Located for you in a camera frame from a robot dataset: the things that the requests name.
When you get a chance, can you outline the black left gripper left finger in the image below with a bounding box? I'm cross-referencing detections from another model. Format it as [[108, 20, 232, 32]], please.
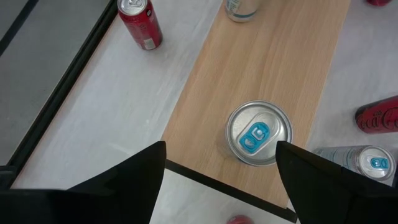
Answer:
[[0, 141, 167, 224]]

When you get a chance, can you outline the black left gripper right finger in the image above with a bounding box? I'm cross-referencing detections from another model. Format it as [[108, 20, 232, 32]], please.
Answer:
[[275, 140, 398, 224]]

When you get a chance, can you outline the blue silver Red Bull can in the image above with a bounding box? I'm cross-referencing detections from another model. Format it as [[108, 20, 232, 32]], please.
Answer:
[[224, 0, 261, 23], [312, 144, 397, 182], [224, 100, 294, 167]]

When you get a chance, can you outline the wooden shelf with black legs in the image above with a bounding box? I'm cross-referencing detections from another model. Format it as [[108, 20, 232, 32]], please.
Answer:
[[160, 0, 352, 223]]

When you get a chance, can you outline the black metal table frame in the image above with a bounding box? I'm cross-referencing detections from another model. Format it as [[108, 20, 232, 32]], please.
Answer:
[[0, 0, 119, 190]]

